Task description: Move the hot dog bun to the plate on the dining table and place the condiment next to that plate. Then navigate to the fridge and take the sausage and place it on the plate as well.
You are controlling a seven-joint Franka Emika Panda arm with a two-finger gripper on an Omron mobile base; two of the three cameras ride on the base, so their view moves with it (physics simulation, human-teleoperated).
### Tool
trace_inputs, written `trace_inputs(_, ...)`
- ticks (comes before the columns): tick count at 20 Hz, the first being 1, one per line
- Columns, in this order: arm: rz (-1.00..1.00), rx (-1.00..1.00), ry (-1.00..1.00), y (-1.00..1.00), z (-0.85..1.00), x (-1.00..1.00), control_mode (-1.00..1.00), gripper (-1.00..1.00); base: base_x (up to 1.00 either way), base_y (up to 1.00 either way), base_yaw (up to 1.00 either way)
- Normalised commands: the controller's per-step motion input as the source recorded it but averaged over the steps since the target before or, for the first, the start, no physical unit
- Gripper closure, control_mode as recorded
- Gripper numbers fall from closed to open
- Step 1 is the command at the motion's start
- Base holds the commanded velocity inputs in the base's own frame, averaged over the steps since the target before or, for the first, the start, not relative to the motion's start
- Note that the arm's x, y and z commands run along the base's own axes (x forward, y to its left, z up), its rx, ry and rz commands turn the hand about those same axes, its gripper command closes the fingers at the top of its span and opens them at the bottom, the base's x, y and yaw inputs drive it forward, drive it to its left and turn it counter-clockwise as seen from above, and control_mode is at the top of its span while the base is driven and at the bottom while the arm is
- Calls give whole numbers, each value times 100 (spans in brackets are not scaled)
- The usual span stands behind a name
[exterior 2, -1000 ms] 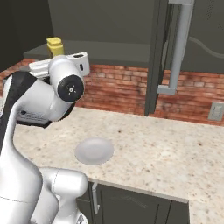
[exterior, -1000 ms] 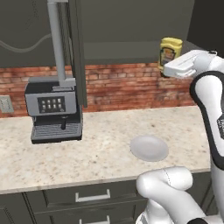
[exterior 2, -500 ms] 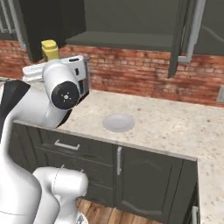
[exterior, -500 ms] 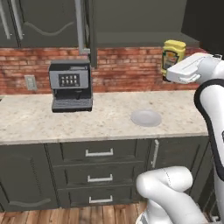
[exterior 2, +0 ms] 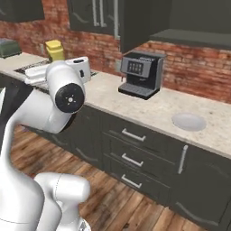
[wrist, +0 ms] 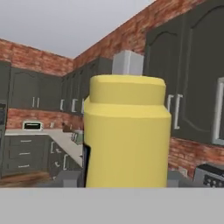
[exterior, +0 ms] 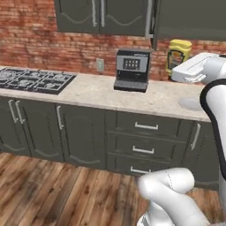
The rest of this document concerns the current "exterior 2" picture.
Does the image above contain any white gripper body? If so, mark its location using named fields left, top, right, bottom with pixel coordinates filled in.
left=24, top=64, right=51, bottom=86

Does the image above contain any white round plate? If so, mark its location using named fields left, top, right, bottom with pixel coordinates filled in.
left=171, top=112, right=208, bottom=133

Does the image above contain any yellow canister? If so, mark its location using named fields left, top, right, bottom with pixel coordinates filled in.
left=44, top=39, right=66, bottom=63

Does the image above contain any green bread box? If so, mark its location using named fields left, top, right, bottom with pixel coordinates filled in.
left=0, top=38, right=23, bottom=60

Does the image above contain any dark base cupboard door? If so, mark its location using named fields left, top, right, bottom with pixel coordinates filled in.
left=169, top=143, right=231, bottom=231
left=67, top=104, right=104, bottom=171

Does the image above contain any black coffee machine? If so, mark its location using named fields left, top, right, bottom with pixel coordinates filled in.
left=117, top=50, right=167, bottom=101

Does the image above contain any dark drawer front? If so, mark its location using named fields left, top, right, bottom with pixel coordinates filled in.
left=101, top=133, right=179, bottom=182
left=101, top=113, right=185, bottom=166
left=102, top=153, right=171, bottom=207

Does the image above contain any dark extractor hood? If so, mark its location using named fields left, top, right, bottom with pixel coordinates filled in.
left=149, top=28, right=231, bottom=51

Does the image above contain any dark wall cupboard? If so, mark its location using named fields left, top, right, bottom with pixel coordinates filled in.
left=0, top=0, right=46, bottom=23

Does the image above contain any dark wall cupboard door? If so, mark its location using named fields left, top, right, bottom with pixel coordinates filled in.
left=67, top=0, right=122, bottom=38

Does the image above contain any grey wall socket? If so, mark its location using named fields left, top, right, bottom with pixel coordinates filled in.
left=115, top=58, right=123, bottom=73

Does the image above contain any grey drawer handle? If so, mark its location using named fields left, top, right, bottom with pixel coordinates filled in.
left=121, top=127, right=147, bottom=143
left=121, top=152, right=144, bottom=168
left=120, top=173, right=143, bottom=189

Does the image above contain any grey base cupboard handle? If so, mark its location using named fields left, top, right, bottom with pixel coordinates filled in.
left=177, top=144, right=189, bottom=175

